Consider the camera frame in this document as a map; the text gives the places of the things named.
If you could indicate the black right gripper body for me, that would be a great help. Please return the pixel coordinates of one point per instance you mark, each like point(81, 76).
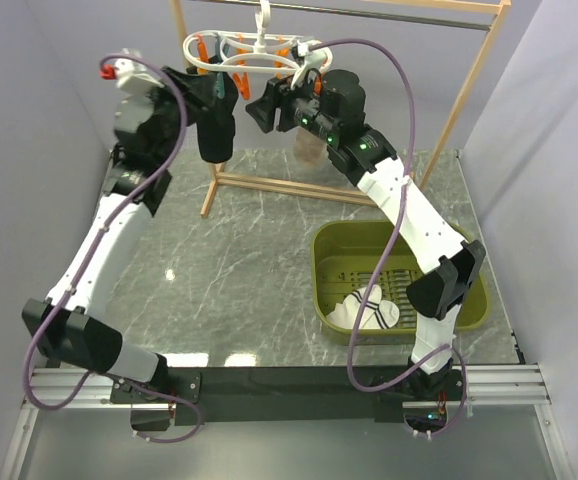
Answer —
point(289, 98)

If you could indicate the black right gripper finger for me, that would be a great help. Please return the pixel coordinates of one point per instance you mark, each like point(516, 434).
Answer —
point(264, 111)
point(273, 92)

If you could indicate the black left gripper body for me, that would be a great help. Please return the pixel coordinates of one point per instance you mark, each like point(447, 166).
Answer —
point(194, 103)

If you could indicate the teal clothes clip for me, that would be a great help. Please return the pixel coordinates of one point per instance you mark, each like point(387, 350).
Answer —
point(219, 87)

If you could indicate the white plastic clip hanger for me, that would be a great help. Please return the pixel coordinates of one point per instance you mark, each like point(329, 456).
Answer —
point(235, 52)

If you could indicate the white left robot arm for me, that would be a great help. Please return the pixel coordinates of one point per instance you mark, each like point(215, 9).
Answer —
point(149, 127)

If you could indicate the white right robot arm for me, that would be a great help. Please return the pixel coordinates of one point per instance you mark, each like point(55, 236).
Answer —
point(332, 108)

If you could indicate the brown striped sock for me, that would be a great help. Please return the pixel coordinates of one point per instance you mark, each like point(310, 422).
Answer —
point(308, 149)

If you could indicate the olive green plastic basket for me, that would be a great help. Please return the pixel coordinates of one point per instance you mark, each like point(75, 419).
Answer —
point(343, 257)

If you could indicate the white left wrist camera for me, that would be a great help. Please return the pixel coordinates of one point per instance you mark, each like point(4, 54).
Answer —
point(130, 77)

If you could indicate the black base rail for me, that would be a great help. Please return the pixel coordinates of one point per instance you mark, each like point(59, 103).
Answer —
point(240, 394)

